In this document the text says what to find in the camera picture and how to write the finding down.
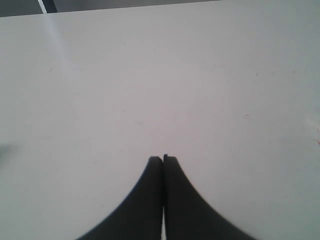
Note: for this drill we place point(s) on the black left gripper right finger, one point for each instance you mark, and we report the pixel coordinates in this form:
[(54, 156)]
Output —
[(187, 215)]

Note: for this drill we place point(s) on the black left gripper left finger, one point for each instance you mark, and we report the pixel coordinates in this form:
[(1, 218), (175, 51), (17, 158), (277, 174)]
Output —
[(140, 215)]

